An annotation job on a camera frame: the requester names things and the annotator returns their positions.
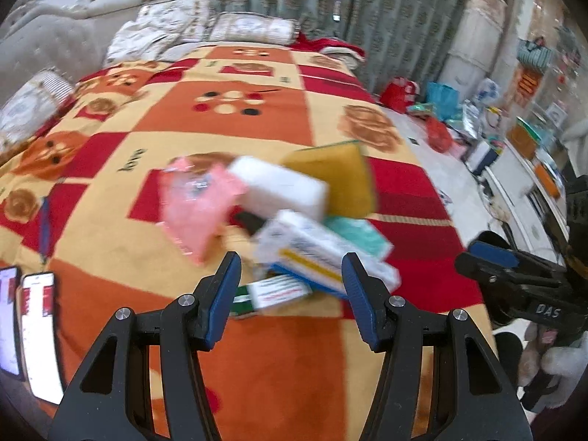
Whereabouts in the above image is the yellow sponge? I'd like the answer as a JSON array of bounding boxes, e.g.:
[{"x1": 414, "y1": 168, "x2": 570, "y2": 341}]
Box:
[{"x1": 280, "y1": 140, "x2": 378, "y2": 219}]

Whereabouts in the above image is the blue pen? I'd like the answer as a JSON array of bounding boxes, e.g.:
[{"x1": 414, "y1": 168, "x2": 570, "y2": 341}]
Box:
[{"x1": 39, "y1": 197, "x2": 52, "y2": 266}]

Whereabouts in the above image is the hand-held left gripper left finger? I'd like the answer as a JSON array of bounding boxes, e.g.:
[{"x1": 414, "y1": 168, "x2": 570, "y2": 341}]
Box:
[{"x1": 48, "y1": 252, "x2": 243, "y2": 441}]

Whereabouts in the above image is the white floral folded quilt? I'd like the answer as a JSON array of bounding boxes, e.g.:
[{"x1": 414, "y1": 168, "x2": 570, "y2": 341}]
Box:
[{"x1": 105, "y1": 19, "x2": 185, "y2": 64}]

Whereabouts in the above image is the green red white box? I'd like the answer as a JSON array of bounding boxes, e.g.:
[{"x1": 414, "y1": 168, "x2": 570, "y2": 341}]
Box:
[{"x1": 232, "y1": 275, "x2": 316, "y2": 319}]

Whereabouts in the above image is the white medicine box yellow stripe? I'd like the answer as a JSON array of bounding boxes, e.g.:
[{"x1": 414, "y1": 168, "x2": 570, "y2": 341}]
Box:
[{"x1": 252, "y1": 209, "x2": 352, "y2": 282}]

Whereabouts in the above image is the red orange printed blanket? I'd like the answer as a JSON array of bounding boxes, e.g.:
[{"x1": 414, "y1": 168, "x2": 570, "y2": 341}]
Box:
[{"x1": 0, "y1": 43, "x2": 497, "y2": 441}]

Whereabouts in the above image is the small black item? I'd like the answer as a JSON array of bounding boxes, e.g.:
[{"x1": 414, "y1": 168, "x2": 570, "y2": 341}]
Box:
[{"x1": 232, "y1": 211, "x2": 268, "y2": 236}]

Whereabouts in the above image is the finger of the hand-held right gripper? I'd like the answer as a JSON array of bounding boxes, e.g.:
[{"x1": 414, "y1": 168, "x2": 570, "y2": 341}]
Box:
[
  {"x1": 455, "y1": 250, "x2": 570, "y2": 305},
  {"x1": 467, "y1": 231, "x2": 568, "y2": 273}
]

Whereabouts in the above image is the white blue box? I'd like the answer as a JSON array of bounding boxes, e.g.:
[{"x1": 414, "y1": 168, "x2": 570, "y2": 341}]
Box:
[{"x1": 271, "y1": 257, "x2": 401, "y2": 301}]

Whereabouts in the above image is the white striped long pillow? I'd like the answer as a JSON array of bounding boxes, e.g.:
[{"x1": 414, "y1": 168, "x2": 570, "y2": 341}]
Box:
[{"x1": 209, "y1": 11, "x2": 300, "y2": 47}]

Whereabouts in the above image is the mint green packet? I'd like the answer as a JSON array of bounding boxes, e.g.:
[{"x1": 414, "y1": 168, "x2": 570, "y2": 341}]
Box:
[{"x1": 326, "y1": 216, "x2": 395, "y2": 261}]

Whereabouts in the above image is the red plastic bag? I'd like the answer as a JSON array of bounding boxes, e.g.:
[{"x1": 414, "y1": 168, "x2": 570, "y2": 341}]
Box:
[{"x1": 425, "y1": 117, "x2": 455, "y2": 153}]

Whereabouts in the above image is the red wall poster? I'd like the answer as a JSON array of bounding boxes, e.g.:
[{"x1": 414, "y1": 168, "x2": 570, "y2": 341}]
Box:
[{"x1": 514, "y1": 64, "x2": 544, "y2": 107}]

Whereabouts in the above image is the white striped round-print pillow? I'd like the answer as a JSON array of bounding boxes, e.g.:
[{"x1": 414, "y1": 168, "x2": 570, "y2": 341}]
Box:
[{"x1": 0, "y1": 70, "x2": 76, "y2": 148}]

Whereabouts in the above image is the white floral square pillow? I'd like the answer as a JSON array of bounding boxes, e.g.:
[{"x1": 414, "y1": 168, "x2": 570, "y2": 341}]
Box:
[{"x1": 137, "y1": 0, "x2": 218, "y2": 43}]

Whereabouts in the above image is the red cloth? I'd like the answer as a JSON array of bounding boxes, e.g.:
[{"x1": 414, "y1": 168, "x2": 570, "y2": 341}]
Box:
[{"x1": 294, "y1": 32, "x2": 368, "y2": 64}]

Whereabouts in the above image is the pink plastic packet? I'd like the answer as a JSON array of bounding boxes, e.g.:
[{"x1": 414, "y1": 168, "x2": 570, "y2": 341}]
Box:
[{"x1": 158, "y1": 156, "x2": 249, "y2": 266}]

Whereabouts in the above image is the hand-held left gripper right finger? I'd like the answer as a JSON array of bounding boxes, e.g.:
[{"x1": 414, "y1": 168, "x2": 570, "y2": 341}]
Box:
[{"x1": 341, "y1": 252, "x2": 536, "y2": 441}]

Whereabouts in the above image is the grey tufted headboard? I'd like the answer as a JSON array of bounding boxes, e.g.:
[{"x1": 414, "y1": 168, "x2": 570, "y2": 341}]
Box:
[{"x1": 0, "y1": 0, "x2": 143, "y2": 97}]

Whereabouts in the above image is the plain white box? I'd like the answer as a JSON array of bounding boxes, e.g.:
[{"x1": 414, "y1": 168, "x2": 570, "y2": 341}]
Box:
[{"x1": 227, "y1": 156, "x2": 330, "y2": 224}]

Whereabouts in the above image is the red gift bag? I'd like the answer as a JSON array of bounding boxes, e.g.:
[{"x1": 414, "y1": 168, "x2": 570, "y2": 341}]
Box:
[{"x1": 379, "y1": 78, "x2": 421, "y2": 114}]

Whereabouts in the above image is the white low cabinet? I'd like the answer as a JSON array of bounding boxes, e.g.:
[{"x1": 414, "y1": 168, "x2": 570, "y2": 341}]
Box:
[{"x1": 481, "y1": 138, "x2": 570, "y2": 267}]

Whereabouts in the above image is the teal striped hanging bag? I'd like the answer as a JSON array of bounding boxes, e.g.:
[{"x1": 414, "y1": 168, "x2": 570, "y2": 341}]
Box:
[{"x1": 517, "y1": 37, "x2": 553, "y2": 73}]

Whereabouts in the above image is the black smartphone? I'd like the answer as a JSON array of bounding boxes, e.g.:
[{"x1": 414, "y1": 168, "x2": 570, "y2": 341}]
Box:
[
  {"x1": 0, "y1": 265, "x2": 24, "y2": 380},
  {"x1": 21, "y1": 272, "x2": 66, "y2": 406}
]

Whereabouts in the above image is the blue shopping bag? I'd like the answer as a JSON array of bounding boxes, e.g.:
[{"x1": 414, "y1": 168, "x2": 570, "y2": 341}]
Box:
[{"x1": 425, "y1": 82, "x2": 461, "y2": 118}]

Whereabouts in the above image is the cream fabric-covered tall cabinet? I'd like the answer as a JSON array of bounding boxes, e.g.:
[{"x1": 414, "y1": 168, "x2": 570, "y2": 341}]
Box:
[{"x1": 440, "y1": 0, "x2": 512, "y2": 98}]

